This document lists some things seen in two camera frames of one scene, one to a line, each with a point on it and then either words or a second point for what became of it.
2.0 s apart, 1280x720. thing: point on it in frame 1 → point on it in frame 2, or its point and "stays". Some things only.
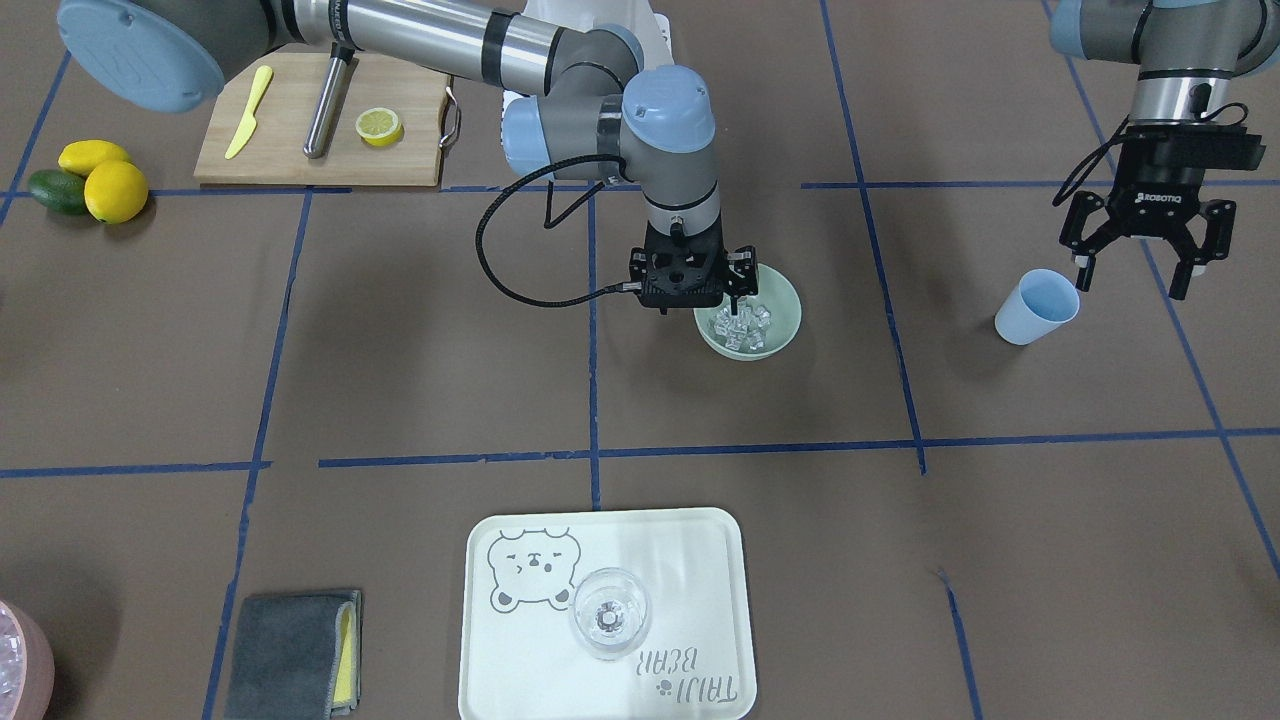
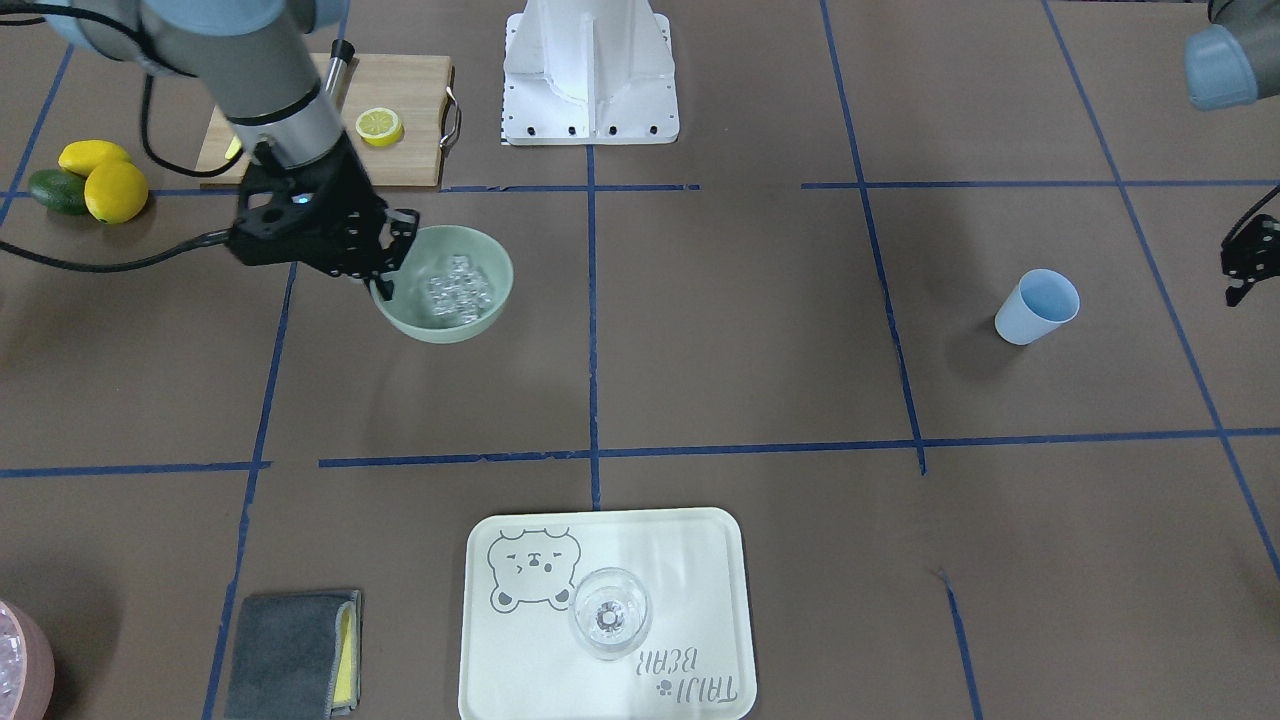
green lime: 59,190 stays
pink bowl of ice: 27,664 stays
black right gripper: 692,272 → 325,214
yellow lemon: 115,191 stays
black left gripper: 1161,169 → 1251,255
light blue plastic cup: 1041,302 stays
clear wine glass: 610,612 stays
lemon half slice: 379,126 stays
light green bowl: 778,295 → 454,281
